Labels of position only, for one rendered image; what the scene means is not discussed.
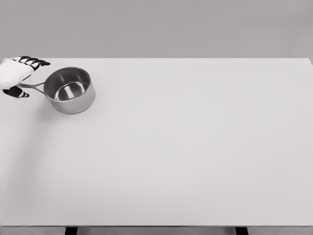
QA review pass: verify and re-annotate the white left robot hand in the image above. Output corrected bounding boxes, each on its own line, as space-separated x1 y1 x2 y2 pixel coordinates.
0 55 51 98

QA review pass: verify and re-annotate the steel pot with long handle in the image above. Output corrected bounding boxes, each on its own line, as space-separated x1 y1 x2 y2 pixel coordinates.
19 66 96 115

